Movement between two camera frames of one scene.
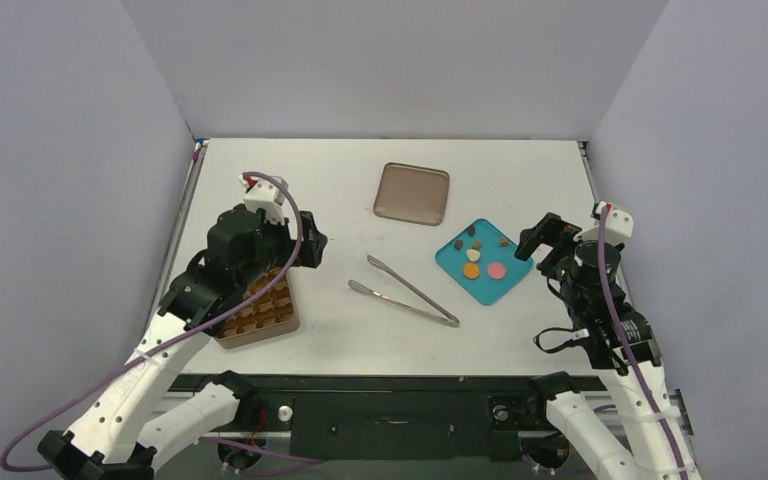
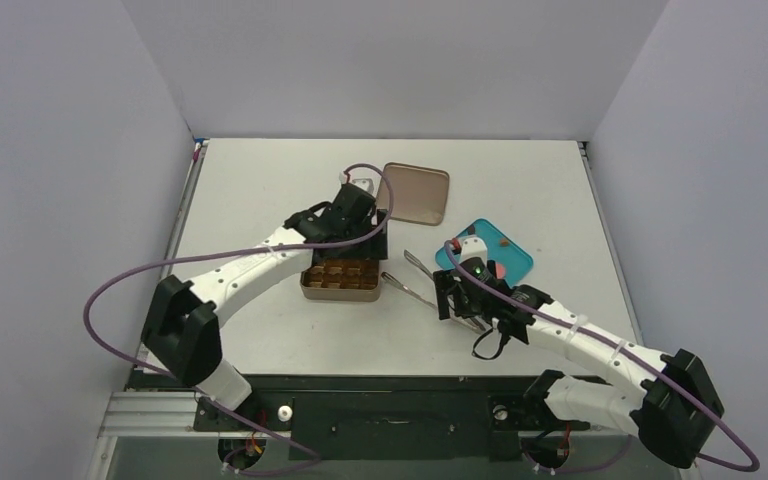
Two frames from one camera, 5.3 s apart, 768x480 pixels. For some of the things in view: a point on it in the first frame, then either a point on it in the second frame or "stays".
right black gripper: [557, 244] to [454, 291]
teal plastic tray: [481, 259] stays
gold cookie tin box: [271, 315] to [341, 280]
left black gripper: [312, 244] to [373, 248]
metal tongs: [399, 306] to [470, 325]
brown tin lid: [412, 193] stays
